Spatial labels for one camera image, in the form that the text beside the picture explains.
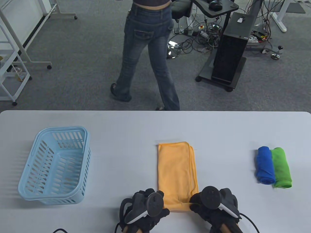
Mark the person's left forearm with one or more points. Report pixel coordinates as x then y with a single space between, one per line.
132 229

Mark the person's left hand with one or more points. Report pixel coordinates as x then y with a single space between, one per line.
138 199

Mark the person's right forearm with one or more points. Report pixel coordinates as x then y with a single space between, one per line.
227 229

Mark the dark floor mat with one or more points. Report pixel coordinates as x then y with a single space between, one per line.
295 7

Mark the white wheeled rack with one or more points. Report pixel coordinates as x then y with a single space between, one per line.
9 72

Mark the black desk column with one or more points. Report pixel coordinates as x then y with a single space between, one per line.
255 9

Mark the light blue plastic basket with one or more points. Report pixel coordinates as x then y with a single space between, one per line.
60 128

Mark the green rectangular towel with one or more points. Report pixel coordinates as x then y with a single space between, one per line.
281 167

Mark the grey floor base plate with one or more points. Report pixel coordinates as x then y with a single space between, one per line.
252 40

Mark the white desk leg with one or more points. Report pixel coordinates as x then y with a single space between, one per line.
279 17

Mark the black computer mouse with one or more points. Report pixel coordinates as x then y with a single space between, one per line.
215 4

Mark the black office chair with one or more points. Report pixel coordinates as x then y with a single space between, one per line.
181 7

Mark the blue towel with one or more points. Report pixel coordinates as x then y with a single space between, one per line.
264 165

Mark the small metal stand black knob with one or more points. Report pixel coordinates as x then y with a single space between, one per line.
275 56

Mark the white power strip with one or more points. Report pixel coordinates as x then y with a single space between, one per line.
183 31

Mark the black computer tower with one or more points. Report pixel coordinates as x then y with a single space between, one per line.
230 53

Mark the orange towel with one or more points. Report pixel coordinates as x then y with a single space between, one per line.
175 170

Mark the black rolling desk stand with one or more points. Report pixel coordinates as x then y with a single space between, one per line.
226 8

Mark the white whiteboard stand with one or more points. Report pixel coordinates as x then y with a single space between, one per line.
24 52

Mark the person's right hand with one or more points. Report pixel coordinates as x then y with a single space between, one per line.
209 218

